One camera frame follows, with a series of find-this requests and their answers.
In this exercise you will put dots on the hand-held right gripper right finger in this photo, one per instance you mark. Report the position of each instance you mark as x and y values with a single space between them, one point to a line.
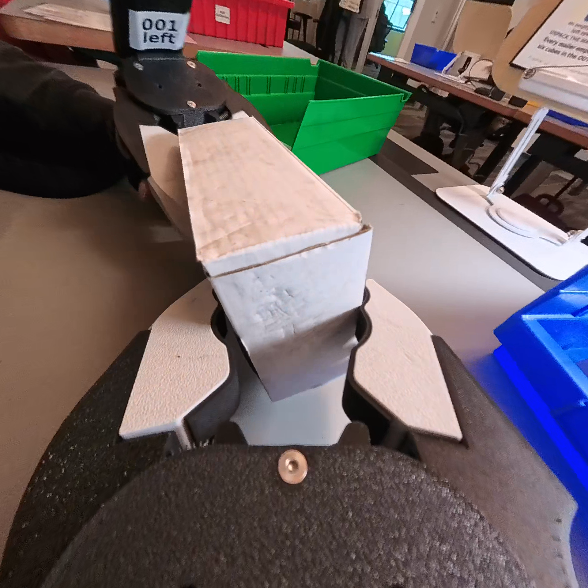
404 367

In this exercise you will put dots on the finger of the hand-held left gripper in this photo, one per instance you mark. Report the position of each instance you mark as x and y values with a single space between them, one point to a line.
163 160

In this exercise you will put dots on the green plastic bin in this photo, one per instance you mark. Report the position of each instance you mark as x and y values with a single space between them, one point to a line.
349 124

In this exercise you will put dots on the blue plastic bin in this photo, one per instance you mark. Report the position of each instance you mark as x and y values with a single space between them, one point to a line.
542 349

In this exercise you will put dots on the small blue bin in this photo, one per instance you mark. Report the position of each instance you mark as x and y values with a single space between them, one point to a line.
427 55

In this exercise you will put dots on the grey desk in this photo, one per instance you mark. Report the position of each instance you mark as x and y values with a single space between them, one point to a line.
55 285

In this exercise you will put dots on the red plastic bin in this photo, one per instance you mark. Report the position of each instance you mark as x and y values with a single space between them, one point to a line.
248 20

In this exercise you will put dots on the white tabletop device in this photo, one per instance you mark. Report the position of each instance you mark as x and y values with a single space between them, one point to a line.
461 64

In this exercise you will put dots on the person's left forearm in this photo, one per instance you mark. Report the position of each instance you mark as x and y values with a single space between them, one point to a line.
46 128

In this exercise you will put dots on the black office chair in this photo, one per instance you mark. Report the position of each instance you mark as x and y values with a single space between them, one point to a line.
436 115

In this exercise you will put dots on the white cardboard box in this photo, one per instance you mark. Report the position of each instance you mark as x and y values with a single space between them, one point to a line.
257 183

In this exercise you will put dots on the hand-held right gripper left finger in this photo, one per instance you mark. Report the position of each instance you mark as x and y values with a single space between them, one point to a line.
174 367

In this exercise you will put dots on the window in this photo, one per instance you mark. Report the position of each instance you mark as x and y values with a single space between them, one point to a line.
397 13

